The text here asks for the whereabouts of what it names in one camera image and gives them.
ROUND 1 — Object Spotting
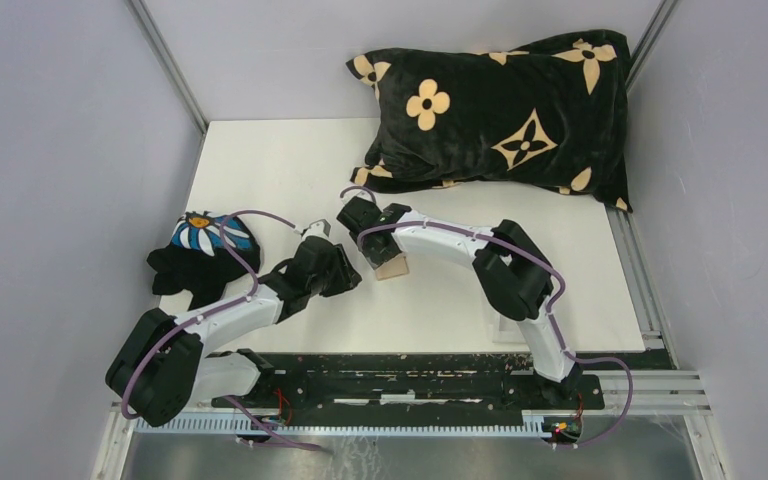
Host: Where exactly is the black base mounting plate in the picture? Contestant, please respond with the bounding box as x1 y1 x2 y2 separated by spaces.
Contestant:
238 370 606 427

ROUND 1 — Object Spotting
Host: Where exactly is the slotted cable duct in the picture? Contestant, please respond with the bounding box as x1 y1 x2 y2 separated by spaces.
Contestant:
134 412 552 439

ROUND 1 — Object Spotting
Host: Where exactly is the black blue flower cloth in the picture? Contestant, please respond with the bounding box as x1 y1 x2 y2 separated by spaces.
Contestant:
146 211 262 310

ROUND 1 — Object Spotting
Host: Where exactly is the black floral pillow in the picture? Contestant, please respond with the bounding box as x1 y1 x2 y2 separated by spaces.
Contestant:
347 29 632 212

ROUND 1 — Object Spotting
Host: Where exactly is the beige leather card holder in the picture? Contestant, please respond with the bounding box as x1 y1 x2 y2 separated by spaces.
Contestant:
374 255 410 281

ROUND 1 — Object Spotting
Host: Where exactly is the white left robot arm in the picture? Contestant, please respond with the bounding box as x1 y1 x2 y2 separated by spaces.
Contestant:
105 237 361 427

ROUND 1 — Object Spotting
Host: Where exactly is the clear plastic card box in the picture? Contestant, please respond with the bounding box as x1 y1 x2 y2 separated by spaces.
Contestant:
488 312 526 344

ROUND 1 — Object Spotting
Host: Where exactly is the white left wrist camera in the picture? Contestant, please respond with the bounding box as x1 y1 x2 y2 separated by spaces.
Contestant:
301 219 331 241

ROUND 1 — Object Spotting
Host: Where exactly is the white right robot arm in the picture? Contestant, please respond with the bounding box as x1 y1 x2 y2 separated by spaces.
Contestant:
337 196 582 408

